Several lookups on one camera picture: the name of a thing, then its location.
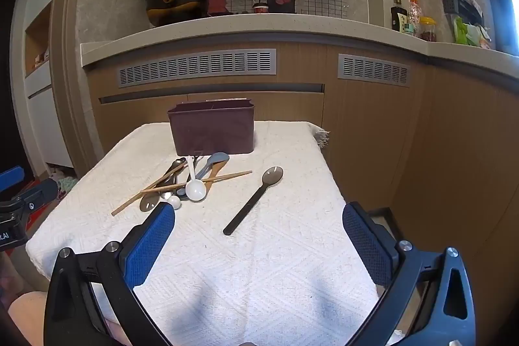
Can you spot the small white plastic spoon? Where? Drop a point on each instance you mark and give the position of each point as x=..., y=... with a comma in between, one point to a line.
x=173, y=201

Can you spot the long grey vent grille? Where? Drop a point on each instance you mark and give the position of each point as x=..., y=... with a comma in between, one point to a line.
x=198, y=67

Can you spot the plain metal spoon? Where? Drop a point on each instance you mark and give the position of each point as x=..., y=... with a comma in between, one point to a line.
x=149, y=202

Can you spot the maroon plastic utensil holder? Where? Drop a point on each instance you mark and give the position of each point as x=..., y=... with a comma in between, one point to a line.
x=211, y=127

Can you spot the grey wall utensil rack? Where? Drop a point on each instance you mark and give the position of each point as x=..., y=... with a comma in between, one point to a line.
x=460, y=3

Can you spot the wooden chopstick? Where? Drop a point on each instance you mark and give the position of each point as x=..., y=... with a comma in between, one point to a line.
x=138, y=199
x=211, y=177

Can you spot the jar with yellow lid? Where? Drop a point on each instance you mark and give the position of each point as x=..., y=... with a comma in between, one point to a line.
x=428, y=30

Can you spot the wooden spoon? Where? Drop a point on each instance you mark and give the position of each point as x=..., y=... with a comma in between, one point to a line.
x=214, y=176

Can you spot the white textured table cloth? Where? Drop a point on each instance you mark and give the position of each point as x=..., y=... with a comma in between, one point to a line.
x=263, y=269

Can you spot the colourful cloth heap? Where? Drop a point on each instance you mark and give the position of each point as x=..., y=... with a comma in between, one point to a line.
x=63, y=187

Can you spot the clear bottle with orange cap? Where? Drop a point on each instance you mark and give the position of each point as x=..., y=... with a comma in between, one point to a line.
x=413, y=13

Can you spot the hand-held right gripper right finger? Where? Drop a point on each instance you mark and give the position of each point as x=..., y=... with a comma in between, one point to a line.
x=367, y=244

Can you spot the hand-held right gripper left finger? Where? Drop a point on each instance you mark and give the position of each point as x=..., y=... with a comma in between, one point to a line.
x=148, y=248

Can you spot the dark packet with label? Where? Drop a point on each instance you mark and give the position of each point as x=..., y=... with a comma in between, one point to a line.
x=399, y=19

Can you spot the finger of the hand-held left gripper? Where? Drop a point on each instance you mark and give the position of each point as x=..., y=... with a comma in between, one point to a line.
x=40, y=192
x=10, y=176

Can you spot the white shelf unit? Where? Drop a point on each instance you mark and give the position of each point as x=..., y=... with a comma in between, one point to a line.
x=40, y=86

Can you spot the small red jar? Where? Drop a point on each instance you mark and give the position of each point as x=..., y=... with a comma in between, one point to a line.
x=260, y=8

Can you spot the shovel-shaped metal spoon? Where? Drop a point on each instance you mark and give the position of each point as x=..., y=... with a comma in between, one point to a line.
x=183, y=184

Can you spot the short grey vent grille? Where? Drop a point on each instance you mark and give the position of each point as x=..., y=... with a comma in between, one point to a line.
x=373, y=69

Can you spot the large white plastic spoon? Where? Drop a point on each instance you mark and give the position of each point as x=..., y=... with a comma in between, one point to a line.
x=195, y=188

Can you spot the green plastic bags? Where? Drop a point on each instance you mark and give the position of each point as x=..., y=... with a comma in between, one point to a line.
x=470, y=32

